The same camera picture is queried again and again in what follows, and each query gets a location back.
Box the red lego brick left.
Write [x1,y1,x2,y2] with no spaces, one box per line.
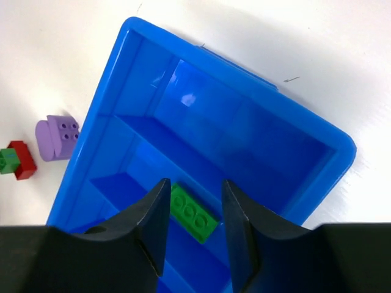
[8,140,37,180]

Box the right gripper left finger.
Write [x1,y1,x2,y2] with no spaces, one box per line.
[1,179,171,292]

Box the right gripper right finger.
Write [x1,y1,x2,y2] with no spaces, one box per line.
[222,180,390,292]

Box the purple round lego piece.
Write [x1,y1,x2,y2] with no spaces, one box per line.
[35,118,67,162]

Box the blue divided plastic bin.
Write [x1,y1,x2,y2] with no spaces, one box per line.
[45,16,357,293]

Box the purple square lego brick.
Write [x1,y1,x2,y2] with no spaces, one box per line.
[47,115,79,160]

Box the green lego brick on red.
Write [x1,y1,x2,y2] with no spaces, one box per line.
[0,148,20,175]

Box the green lego brick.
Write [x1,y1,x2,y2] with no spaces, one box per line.
[170,184,219,244]
[0,148,20,175]

